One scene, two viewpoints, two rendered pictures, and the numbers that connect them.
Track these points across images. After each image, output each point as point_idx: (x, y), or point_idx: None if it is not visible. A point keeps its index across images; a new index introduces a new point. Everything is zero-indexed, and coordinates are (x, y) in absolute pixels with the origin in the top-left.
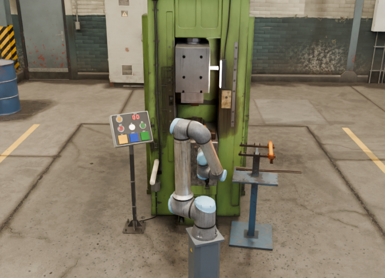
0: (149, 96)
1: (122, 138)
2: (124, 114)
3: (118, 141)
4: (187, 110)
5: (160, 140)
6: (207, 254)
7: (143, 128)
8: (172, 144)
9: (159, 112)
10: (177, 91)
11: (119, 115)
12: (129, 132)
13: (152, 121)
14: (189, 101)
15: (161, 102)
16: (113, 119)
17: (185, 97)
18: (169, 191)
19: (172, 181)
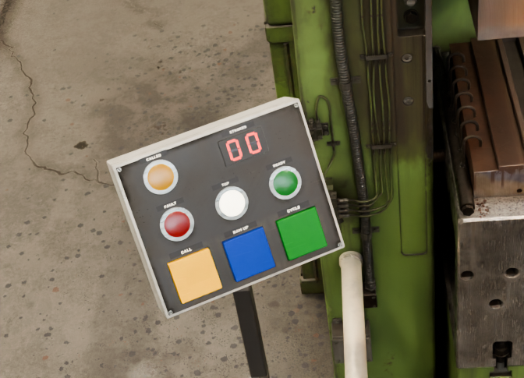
0: (298, 3)
1: (194, 272)
2: (184, 144)
3: (174, 293)
4: (466, 3)
5: (362, 185)
6: None
7: (290, 197)
8: (418, 193)
9: (352, 71)
10: None
11: (158, 156)
12: (224, 231)
13: (320, 112)
14: (523, 30)
15: (359, 24)
16: (132, 184)
17: (502, 13)
18: (408, 348)
19: (420, 319)
